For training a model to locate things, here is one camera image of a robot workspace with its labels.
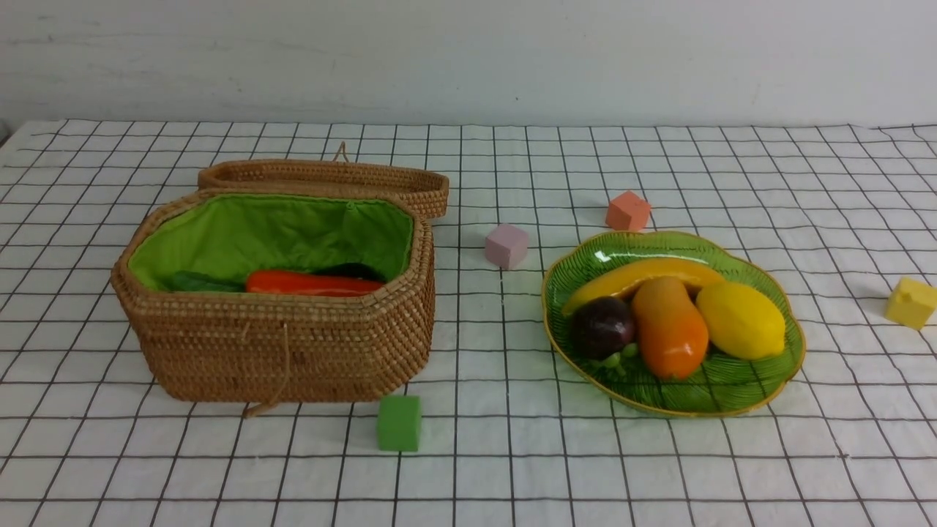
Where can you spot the white grid tablecloth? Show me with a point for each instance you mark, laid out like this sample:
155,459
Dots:
511,436

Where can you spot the woven wicker basket lid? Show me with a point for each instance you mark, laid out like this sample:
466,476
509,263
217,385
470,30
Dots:
425,192

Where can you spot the pink foam cube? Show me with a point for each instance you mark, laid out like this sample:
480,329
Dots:
506,246

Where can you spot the yellow toy lemon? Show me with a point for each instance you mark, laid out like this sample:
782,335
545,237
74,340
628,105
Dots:
742,321

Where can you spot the green foam cube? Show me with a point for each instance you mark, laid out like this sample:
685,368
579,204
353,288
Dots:
399,423

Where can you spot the yellow foam cube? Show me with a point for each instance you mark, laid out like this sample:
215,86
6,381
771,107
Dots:
911,303

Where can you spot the purple toy eggplant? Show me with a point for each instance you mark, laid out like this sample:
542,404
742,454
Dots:
352,270

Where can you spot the orange foam cube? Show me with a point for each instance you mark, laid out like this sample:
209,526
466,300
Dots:
628,212

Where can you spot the woven wicker basket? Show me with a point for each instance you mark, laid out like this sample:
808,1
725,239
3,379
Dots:
262,350

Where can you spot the orange toy mango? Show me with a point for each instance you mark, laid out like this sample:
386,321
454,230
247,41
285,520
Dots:
672,337

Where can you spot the yellow toy banana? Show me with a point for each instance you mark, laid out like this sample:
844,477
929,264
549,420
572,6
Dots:
625,280

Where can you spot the orange toy carrot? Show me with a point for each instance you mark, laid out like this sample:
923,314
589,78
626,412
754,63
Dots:
278,283

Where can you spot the purple toy mangosteen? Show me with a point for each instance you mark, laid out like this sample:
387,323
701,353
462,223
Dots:
602,327

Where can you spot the green glass leaf plate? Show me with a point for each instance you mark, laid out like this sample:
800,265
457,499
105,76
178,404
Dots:
723,385

